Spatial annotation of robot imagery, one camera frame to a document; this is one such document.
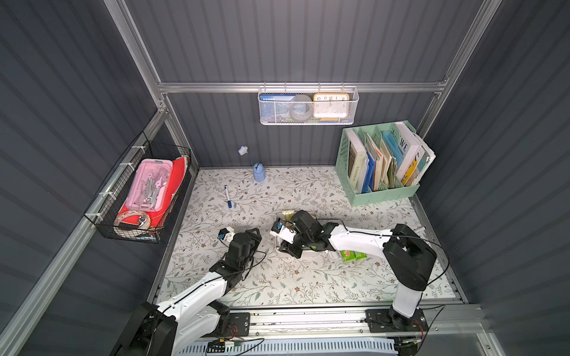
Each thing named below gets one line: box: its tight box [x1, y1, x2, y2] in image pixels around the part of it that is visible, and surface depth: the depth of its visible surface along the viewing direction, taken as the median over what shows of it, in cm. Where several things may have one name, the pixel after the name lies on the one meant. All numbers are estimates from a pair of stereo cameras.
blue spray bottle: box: [237, 145, 267, 182], surface depth 111 cm
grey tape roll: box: [290, 94, 314, 122], surface depth 89 cm
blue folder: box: [361, 150, 377, 194], surface depth 96 cm
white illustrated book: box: [394, 121, 437, 186], surface depth 98 cm
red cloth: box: [117, 156, 188, 227], surface depth 71 cm
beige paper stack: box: [364, 132, 392, 191], surface depth 98 cm
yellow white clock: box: [313, 92, 351, 122], surface depth 90 cm
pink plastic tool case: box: [125, 158, 173, 213], surface depth 74 cm
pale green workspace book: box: [345, 129, 370, 194], surface depth 98 cm
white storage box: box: [300, 250, 328, 257], surface depth 80 cm
